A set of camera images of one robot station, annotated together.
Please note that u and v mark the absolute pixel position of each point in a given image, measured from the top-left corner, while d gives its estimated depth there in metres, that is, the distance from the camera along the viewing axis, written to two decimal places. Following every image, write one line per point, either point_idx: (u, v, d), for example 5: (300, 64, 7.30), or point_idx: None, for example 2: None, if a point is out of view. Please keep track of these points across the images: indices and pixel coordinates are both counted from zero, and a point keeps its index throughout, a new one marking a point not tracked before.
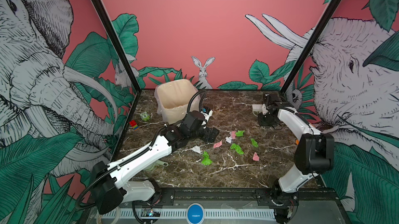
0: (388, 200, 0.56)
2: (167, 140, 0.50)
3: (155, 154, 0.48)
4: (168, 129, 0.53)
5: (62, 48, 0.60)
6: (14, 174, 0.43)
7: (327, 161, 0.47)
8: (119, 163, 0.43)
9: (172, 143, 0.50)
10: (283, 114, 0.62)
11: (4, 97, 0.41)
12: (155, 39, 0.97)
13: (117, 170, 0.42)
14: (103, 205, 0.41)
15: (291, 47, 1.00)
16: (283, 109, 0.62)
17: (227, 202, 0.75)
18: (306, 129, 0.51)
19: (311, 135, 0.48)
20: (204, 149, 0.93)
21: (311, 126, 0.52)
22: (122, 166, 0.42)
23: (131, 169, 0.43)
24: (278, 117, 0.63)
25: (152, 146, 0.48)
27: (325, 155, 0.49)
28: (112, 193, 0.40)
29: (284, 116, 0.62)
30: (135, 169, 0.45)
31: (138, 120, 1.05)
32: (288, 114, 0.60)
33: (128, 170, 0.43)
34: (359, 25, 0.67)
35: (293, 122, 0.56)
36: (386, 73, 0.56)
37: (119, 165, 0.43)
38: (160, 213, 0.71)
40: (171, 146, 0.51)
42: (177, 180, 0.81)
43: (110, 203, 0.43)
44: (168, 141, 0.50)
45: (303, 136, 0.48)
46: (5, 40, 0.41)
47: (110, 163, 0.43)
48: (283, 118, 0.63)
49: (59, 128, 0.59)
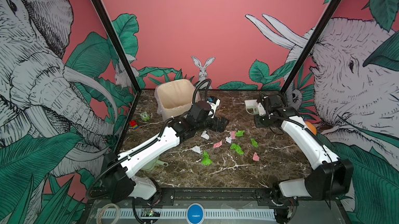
0: (388, 200, 0.56)
2: (174, 131, 0.50)
3: (163, 144, 0.48)
4: (175, 120, 0.53)
5: (62, 48, 0.60)
6: (14, 174, 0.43)
7: (343, 188, 0.43)
8: (130, 154, 0.43)
9: (180, 133, 0.50)
10: (290, 127, 0.53)
11: (4, 97, 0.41)
12: (155, 39, 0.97)
13: (128, 159, 0.42)
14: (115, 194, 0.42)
15: (291, 47, 1.00)
16: (291, 123, 0.53)
17: (227, 202, 0.75)
18: (321, 154, 0.44)
19: (330, 165, 0.41)
20: (204, 149, 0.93)
21: (325, 148, 0.45)
22: (132, 156, 0.43)
23: (141, 158, 0.44)
24: (283, 128, 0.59)
25: (161, 136, 0.48)
27: (342, 181, 0.44)
28: (124, 181, 0.41)
29: (292, 130, 0.53)
30: (144, 158, 0.45)
31: (138, 120, 1.05)
32: (297, 128, 0.51)
33: (138, 159, 0.43)
34: (359, 25, 0.67)
35: (304, 141, 0.48)
36: (387, 73, 0.56)
37: (129, 155, 0.43)
38: (160, 213, 0.71)
40: (178, 137, 0.51)
42: (177, 180, 0.81)
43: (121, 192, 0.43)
44: (176, 132, 0.50)
45: (322, 168, 0.41)
46: (5, 40, 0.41)
47: (121, 154, 0.43)
48: (288, 130, 0.55)
49: (59, 128, 0.59)
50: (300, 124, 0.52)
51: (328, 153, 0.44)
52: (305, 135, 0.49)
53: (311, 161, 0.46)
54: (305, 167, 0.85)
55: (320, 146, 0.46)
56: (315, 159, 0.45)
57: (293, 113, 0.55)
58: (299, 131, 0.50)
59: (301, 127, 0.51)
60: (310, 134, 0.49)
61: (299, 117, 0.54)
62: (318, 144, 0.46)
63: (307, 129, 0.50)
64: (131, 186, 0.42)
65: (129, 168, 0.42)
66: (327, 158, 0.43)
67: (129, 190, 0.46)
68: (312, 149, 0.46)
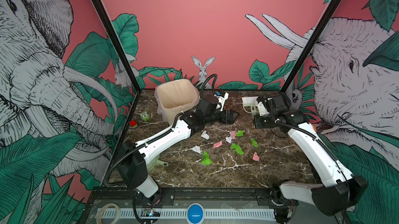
0: (388, 200, 0.56)
2: (186, 123, 0.53)
3: (177, 135, 0.51)
4: (185, 114, 0.56)
5: (62, 48, 0.60)
6: (14, 174, 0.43)
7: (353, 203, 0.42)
8: (146, 142, 0.46)
9: (191, 127, 0.53)
10: (299, 136, 0.48)
11: (4, 97, 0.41)
12: (155, 39, 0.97)
13: (145, 147, 0.45)
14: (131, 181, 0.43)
15: (291, 47, 1.00)
16: (302, 132, 0.47)
17: (227, 202, 0.75)
18: (335, 171, 0.41)
19: (346, 185, 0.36)
20: (204, 149, 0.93)
21: (338, 164, 0.42)
22: (149, 144, 0.46)
23: (157, 146, 0.46)
24: (292, 136, 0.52)
25: (174, 127, 0.51)
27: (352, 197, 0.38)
28: (141, 167, 0.43)
29: (303, 140, 0.48)
30: (160, 147, 0.48)
31: (138, 120, 1.05)
32: (308, 139, 0.46)
33: (155, 147, 0.46)
34: (359, 25, 0.67)
35: (315, 154, 0.44)
36: (386, 72, 0.56)
37: (146, 143, 0.46)
38: (160, 213, 0.71)
40: (190, 129, 0.54)
42: (177, 180, 0.81)
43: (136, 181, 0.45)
44: (188, 125, 0.53)
45: (338, 190, 0.38)
46: (5, 40, 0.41)
47: (138, 142, 0.46)
48: (296, 139, 0.50)
49: (59, 128, 0.59)
50: (310, 134, 0.47)
51: (343, 170, 0.41)
52: (316, 148, 0.45)
53: (323, 178, 0.43)
54: (305, 167, 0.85)
55: (333, 161, 0.42)
56: (327, 176, 0.42)
57: (302, 119, 0.50)
58: (309, 142, 0.46)
59: (311, 137, 0.46)
60: (322, 146, 0.45)
61: (309, 124, 0.49)
62: (330, 158, 0.43)
63: (318, 140, 0.46)
64: (145, 172, 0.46)
65: (146, 154, 0.44)
66: (341, 176, 0.40)
67: (143, 176, 0.47)
68: (324, 165, 0.42)
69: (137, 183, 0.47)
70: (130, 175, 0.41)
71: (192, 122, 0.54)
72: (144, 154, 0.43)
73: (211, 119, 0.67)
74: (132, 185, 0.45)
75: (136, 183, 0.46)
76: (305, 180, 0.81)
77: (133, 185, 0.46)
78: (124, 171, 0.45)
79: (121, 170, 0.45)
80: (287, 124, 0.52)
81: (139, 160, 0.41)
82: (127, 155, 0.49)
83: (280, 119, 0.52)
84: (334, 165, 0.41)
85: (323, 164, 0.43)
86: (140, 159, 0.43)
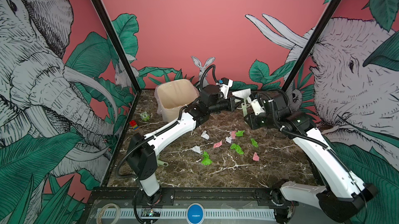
0: (388, 200, 0.56)
2: (191, 115, 0.55)
3: (183, 127, 0.52)
4: (189, 107, 0.58)
5: (62, 48, 0.60)
6: (14, 174, 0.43)
7: None
8: (155, 133, 0.48)
9: (196, 119, 0.55)
10: (307, 145, 0.44)
11: (4, 97, 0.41)
12: (155, 39, 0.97)
13: (154, 139, 0.46)
14: (143, 171, 0.46)
15: (291, 47, 1.00)
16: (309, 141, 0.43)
17: (227, 202, 0.75)
18: (349, 183, 0.38)
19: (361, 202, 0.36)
20: (204, 149, 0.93)
21: (350, 174, 0.39)
22: (157, 136, 0.47)
23: (164, 138, 0.48)
24: (297, 143, 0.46)
25: (180, 120, 0.53)
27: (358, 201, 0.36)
28: (151, 158, 0.45)
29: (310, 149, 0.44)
30: (167, 139, 0.49)
31: (138, 120, 1.05)
32: (317, 149, 0.42)
33: (163, 139, 0.48)
34: (359, 25, 0.67)
35: (328, 165, 0.41)
36: (386, 72, 0.56)
37: (155, 135, 0.47)
38: (160, 213, 0.71)
40: (196, 120, 0.56)
42: (177, 180, 0.81)
43: (147, 171, 0.47)
44: (193, 117, 0.54)
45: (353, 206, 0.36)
46: (5, 40, 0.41)
47: (147, 134, 0.47)
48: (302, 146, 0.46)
49: (58, 128, 0.59)
50: (321, 145, 0.42)
51: (355, 182, 0.39)
52: (328, 159, 0.41)
53: (334, 187, 0.41)
54: (305, 167, 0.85)
55: (346, 172, 0.39)
56: (340, 189, 0.40)
57: (308, 125, 0.45)
58: (320, 153, 0.42)
59: (322, 147, 0.42)
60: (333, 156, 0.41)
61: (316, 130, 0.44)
62: (342, 169, 0.40)
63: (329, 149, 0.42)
64: (155, 163, 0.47)
65: (155, 146, 0.45)
66: (356, 189, 0.38)
67: (153, 168, 0.49)
68: (338, 177, 0.40)
69: (148, 174, 0.49)
70: (140, 166, 0.43)
71: (197, 115, 0.55)
72: (153, 145, 0.45)
73: (216, 109, 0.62)
74: (144, 176, 0.48)
75: (146, 173, 0.48)
76: (305, 180, 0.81)
77: (144, 176, 0.48)
78: (135, 163, 0.45)
79: (132, 163, 0.47)
80: (294, 134, 0.46)
81: (149, 152, 0.43)
82: (135, 148, 0.50)
83: (286, 126, 0.46)
84: (347, 176, 0.39)
85: (336, 176, 0.40)
86: (150, 150, 0.44)
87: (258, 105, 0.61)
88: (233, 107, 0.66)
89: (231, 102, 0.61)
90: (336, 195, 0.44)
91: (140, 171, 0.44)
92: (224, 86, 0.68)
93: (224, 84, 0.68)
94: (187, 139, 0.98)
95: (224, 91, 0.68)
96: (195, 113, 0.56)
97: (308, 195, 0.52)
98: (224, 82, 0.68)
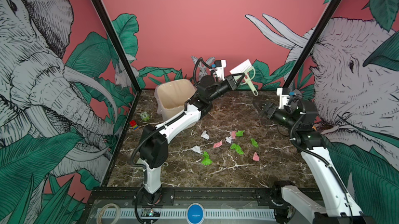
0: (388, 200, 0.56)
2: (196, 106, 0.59)
3: (189, 117, 0.56)
4: (193, 100, 0.61)
5: (62, 48, 0.60)
6: (14, 174, 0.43)
7: None
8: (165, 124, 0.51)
9: (201, 110, 0.59)
10: (310, 159, 0.48)
11: (4, 97, 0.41)
12: (155, 39, 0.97)
13: (164, 128, 0.50)
14: (156, 159, 0.49)
15: (291, 47, 1.00)
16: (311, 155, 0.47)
17: (227, 202, 0.75)
18: (342, 203, 0.39)
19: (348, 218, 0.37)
20: (204, 149, 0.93)
21: (348, 196, 0.40)
22: (168, 126, 0.51)
23: (174, 128, 0.51)
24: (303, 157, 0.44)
25: (186, 111, 0.56)
27: None
28: (164, 146, 0.48)
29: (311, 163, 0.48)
30: (177, 128, 0.53)
31: (138, 120, 1.05)
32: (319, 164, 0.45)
33: (173, 128, 0.51)
34: (359, 25, 0.67)
35: (324, 181, 0.43)
36: (387, 73, 0.56)
37: (165, 125, 0.51)
38: (160, 213, 0.71)
40: (200, 111, 0.59)
42: (177, 180, 0.81)
43: (159, 159, 0.51)
44: (198, 108, 0.58)
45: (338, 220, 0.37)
46: (5, 40, 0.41)
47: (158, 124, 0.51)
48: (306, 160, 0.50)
49: (59, 128, 0.59)
50: (324, 160, 0.45)
51: (350, 205, 0.39)
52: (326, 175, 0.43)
53: (327, 207, 0.42)
54: (305, 167, 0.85)
55: (342, 193, 0.40)
56: (332, 208, 0.40)
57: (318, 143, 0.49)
58: (320, 167, 0.45)
59: (324, 162, 0.45)
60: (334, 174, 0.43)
61: (326, 148, 0.48)
62: (339, 188, 0.41)
63: (331, 167, 0.44)
64: (167, 152, 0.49)
65: (167, 134, 0.49)
66: (348, 211, 0.38)
67: (164, 156, 0.52)
68: (331, 194, 0.41)
69: (161, 162, 0.53)
70: (154, 155, 0.47)
71: (201, 106, 0.59)
72: (165, 133, 0.49)
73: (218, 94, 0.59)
74: (157, 164, 0.51)
75: (160, 160, 0.51)
76: (305, 180, 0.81)
77: (158, 163, 0.51)
78: (147, 153, 0.50)
79: (144, 153, 0.50)
80: (300, 149, 0.52)
81: (162, 140, 0.46)
82: (148, 137, 0.53)
83: (296, 139, 0.51)
84: (342, 197, 0.40)
85: (330, 193, 0.41)
86: (162, 137, 0.48)
87: (286, 101, 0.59)
88: (233, 86, 0.60)
89: (230, 81, 0.60)
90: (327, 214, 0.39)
91: (154, 159, 0.48)
92: (219, 69, 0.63)
93: (217, 68, 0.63)
94: (187, 139, 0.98)
95: (220, 74, 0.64)
96: (200, 105, 0.59)
97: (306, 208, 0.51)
98: (217, 65, 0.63)
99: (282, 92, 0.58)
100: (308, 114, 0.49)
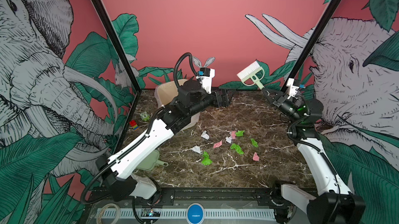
0: (388, 200, 0.56)
2: (164, 122, 0.44)
3: (154, 140, 0.43)
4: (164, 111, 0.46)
5: (62, 48, 0.60)
6: (14, 174, 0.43)
7: None
8: (118, 157, 0.41)
9: (170, 125, 0.44)
10: (304, 148, 0.52)
11: (4, 97, 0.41)
12: (156, 39, 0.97)
13: (117, 163, 0.40)
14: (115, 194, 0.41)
15: (291, 47, 1.00)
16: (305, 145, 0.51)
17: (227, 202, 0.75)
18: (331, 182, 0.42)
19: (337, 195, 0.39)
20: (204, 149, 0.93)
21: (337, 178, 0.43)
22: (121, 159, 0.40)
23: (131, 159, 0.41)
24: (298, 149, 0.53)
25: (149, 132, 0.43)
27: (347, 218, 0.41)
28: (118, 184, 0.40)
29: (306, 153, 0.51)
30: (135, 159, 0.42)
31: (138, 120, 1.05)
32: (312, 152, 0.49)
33: (129, 161, 0.41)
34: (359, 25, 0.67)
35: (316, 165, 0.46)
36: (386, 72, 0.56)
37: (118, 158, 0.40)
38: (160, 213, 0.71)
40: (170, 129, 0.45)
42: (177, 180, 0.81)
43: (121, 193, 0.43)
44: (166, 125, 0.44)
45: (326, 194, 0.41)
46: (5, 40, 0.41)
47: (111, 157, 0.41)
48: (302, 151, 0.53)
49: (59, 128, 0.59)
50: (316, 148, 0.49)
51: (340, 185, 0.41)
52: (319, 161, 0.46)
53: (320, 189, 0.44)
54: (305, 167, 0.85)
55: (332, 174, 0.43)
56: (323, 187, 0.42)
57: (313, 134, 0.53)
58: (314, 155, 0.48)
59: (316, 150, 0.49)
60: (325, 160, 0.46)
61: (319, 140, 0.52)
62: (329, 171, 0.44)
63: (322, 154, 0.48)
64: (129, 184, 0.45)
65: (120, 171, 0.40)
66: (335, 188, 0.40)
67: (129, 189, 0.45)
68: (322, 175, 0.44)
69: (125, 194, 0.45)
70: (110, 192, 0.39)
71: (173, 119, 0.45)
72: (117, 171, 0.39)
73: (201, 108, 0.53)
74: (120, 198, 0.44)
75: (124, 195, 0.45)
76: (305, 180, 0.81)
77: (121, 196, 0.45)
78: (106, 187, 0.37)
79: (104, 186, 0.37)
80: (296, 141, 0.56)
81: (111, 180, 0.38)
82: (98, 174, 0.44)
83: (292, 132, 0.56)
84: (332, 178, 0.43)
85: (321, 175, 0.44)
86: (111, 178, 0.38)
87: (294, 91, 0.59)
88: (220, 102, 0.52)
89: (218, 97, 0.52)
90: (318, 193, 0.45)
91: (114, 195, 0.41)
92: (206, 79, 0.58)
93: (204, 77, 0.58)
94: (187, 140, 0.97)
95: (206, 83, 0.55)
96: (171, 118, 0.45)
97: (304, 201, 0.51)
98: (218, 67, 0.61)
99: (293, 84, 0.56)
100: (312, 115, 0.50)
